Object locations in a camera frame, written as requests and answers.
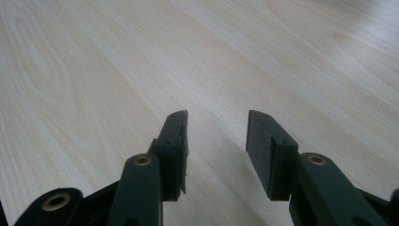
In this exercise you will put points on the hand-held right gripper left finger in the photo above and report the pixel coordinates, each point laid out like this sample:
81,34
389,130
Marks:
172,157

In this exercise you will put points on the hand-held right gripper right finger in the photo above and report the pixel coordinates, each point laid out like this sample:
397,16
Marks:
276,163

